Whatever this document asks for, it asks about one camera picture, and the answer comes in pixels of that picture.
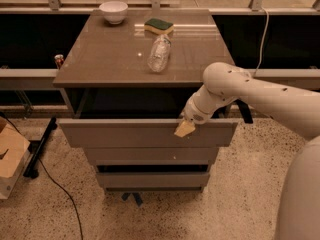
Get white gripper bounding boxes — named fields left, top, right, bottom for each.
left=174, top=97, right=212, bottom=138

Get grey top drawer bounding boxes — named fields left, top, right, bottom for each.
left=58, top=89, right=239, bottom=149

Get grey drawer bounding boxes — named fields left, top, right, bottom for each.
left=84, top=147, right=218, bottom=165
left=58, top=89, right=239, bottom=149
left=96, top=173, right=209, bottom=188

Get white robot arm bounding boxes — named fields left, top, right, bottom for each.
left=175, top=62, right=320, bottom=240

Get grey drawer cabinet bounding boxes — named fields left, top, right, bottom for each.
left=54, top=10, right=233, bottom=192

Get grey middle drawer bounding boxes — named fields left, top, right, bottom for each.
left=84, top=147, right=218, bottom=165

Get grey bottom drawer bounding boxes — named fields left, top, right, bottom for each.
left=96, top=173, right=209, bottom=188

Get black right stand leg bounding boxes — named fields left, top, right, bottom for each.
left=236, top=100, right=253, bottom=124

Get clear plastic water bottle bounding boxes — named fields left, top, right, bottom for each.
left=147, top=34, right=171, bottom=73

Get green yellow sponge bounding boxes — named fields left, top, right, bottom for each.
left=144, top=18, right=174, bottom=35

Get white ceramic bowl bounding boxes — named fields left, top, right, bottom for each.
left=99, top=1, right=128, bottom=24

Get red soda can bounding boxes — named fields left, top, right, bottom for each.
left=54, top=54, right=64, bottom=69

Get black metal stand leg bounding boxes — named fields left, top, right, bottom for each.
left=23, top=118, right=57, bottom=179

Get cardboard box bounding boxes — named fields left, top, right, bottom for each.
left=0, top=118, right=30, bottom=199

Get black floor cable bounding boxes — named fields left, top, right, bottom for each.
left=0, top=111, right=84, bottom=240

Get white cable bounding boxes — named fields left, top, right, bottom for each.
left=252, top=7, right=270, bottom=77

